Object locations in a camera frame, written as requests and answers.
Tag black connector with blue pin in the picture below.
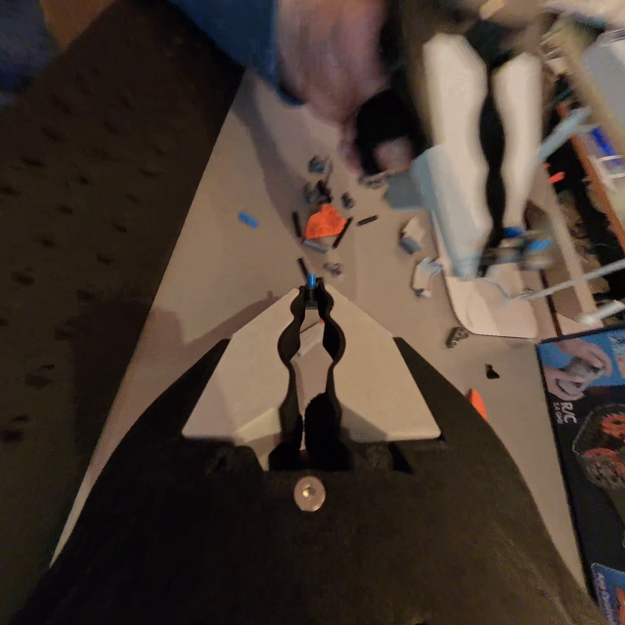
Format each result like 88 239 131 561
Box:
299 273 324 310

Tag orange connector with blue pins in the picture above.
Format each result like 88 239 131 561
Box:
481 226 555 272

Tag person's left forearm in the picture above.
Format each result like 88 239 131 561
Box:
168 0 306 105

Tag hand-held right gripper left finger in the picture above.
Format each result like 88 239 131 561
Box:
182 288 306 469

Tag white book stand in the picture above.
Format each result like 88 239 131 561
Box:
437 20 625 340

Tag grey curved panel piece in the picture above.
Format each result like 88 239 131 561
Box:
411 258 444 299

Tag person's left hand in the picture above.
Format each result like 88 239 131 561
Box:
281 0 391 172

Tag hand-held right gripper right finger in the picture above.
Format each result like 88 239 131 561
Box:
320 285 440 442

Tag blue toy cardboard box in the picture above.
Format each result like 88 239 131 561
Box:
535 326 625 625

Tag scattered small black grey pieces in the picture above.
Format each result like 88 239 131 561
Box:
290 155 379 280

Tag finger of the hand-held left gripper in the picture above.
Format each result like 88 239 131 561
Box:
493 51 543 230
386 36 493 280

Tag orange wedge piece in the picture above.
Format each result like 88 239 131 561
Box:
304 204 348 241
465 388 489 422

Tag grey block piece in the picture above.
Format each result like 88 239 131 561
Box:
399 216 426 256

